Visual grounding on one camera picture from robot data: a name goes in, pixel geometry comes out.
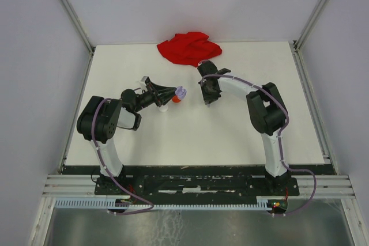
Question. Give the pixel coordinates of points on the red crumpled cloth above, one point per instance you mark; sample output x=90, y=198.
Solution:
x=189, y=48

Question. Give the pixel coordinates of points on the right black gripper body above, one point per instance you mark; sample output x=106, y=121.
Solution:
x=209, y=95

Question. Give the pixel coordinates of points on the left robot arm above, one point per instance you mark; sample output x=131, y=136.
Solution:
x=101, y=117

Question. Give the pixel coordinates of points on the left aluminium frame post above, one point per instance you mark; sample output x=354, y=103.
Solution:
x=76, y=23

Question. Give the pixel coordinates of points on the aluminium frame post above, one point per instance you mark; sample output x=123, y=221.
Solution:
x=310, y=24
x=76, y=23

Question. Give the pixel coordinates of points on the aluminium front frame rail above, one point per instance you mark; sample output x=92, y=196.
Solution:
x=328, y=186

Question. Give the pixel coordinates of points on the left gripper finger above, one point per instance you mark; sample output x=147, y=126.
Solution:
x=155, y=88
x=165, y=97

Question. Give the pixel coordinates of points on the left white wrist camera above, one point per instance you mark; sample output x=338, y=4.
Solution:
x=143, y=82

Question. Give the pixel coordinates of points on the purple earbud charging case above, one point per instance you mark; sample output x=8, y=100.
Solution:
x=180, y=92

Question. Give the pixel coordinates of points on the orange earbud charging case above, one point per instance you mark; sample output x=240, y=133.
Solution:
x=176, y=100

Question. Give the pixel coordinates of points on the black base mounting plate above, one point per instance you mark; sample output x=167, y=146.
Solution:
x=164, y=183

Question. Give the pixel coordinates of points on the white earbud charging case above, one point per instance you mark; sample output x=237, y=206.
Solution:
x=163, y=108

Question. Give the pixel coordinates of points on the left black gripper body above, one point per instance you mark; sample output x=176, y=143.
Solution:
x=150, y=97

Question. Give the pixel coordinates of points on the right aluminium frame post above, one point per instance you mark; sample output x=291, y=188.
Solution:
x=310, y=24

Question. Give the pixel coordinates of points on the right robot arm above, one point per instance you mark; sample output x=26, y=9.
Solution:
x=267, y=113

